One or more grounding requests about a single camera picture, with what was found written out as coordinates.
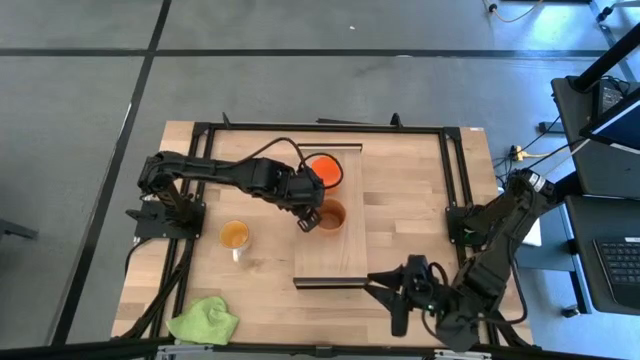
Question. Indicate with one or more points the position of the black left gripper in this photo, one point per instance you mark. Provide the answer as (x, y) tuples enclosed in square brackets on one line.
[(300, 192)]

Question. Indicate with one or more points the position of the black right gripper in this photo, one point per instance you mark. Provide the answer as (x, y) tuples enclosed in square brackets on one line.
[(425, 287)]

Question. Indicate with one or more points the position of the brown-orange cup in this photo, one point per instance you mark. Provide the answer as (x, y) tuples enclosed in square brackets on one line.
[(332, 216)]

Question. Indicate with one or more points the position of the bright orange cup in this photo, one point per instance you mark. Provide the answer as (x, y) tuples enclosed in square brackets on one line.
[(326, 170)]

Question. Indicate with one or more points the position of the yellow mug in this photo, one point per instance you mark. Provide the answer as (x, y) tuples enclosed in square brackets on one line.
[(234, 235)]

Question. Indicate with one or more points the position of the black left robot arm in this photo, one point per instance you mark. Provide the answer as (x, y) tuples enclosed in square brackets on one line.
[(220, 172)]

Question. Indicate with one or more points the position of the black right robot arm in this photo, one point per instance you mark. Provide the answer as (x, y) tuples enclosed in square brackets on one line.
[(500, 240)]

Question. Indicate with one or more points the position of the green cloth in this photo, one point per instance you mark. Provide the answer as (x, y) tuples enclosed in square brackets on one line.
[(205, 321)]

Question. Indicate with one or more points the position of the yellow power strip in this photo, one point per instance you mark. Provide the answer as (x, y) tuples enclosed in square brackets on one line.
[(520, 152)]

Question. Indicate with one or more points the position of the black laptop keyboard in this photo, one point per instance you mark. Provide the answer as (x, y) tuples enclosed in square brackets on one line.
[(620, 265)]

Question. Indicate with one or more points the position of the black side desk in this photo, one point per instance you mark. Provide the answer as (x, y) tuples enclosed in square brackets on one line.
[(600, 170)]

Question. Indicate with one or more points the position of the computer monitor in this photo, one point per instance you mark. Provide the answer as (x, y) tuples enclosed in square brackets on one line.
[(615, 125)]

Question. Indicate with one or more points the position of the wooden shelf with black frame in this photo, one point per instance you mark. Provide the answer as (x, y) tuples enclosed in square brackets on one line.
[(332, 250)]

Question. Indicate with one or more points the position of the black metal table frame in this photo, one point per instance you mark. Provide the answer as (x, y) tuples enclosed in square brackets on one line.
[(452, 165)]

